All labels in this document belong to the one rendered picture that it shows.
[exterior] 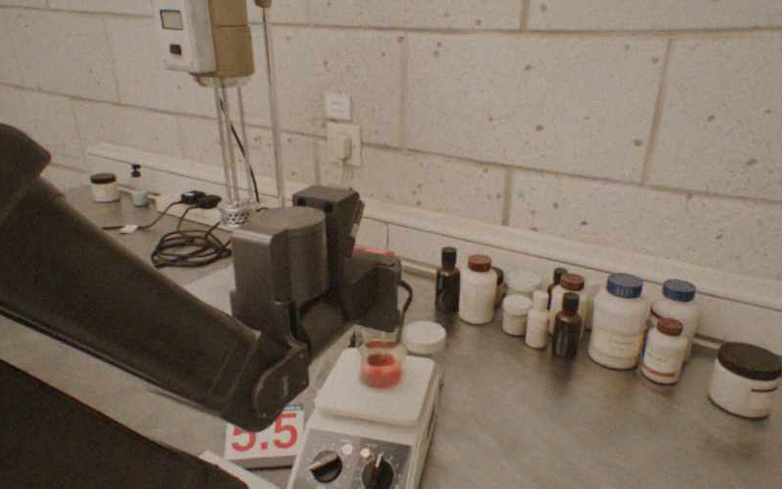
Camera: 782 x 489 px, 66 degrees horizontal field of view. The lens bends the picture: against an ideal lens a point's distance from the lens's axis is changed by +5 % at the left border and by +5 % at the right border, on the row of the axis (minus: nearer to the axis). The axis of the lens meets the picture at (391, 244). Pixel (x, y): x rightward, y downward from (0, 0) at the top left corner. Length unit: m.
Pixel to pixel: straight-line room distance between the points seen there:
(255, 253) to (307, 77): 0.90
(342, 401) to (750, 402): 0.52
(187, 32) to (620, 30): 0.63
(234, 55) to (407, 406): 0.58
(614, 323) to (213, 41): 0.71
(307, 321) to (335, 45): 0.85
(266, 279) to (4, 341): 0.75
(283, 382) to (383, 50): 0.84
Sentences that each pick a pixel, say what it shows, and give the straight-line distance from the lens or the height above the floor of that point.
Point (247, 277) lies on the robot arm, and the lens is 0.43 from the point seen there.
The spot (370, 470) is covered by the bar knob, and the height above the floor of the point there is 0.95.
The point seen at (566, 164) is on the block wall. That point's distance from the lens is 1.04.
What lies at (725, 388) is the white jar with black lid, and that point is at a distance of 0.90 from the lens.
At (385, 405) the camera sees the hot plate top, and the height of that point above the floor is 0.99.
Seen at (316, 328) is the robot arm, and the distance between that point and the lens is 0.46.
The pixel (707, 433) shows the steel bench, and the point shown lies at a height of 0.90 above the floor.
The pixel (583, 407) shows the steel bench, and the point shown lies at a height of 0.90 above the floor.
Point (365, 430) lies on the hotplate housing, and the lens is 0.67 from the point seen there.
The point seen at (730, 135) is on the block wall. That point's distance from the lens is 0.99.
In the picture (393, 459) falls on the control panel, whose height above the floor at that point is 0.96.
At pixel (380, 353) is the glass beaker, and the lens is 0.65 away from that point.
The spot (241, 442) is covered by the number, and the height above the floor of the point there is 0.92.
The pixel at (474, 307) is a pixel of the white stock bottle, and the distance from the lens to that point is 0.98.
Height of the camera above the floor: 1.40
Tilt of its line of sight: 23 degrees down
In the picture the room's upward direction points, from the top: straight up
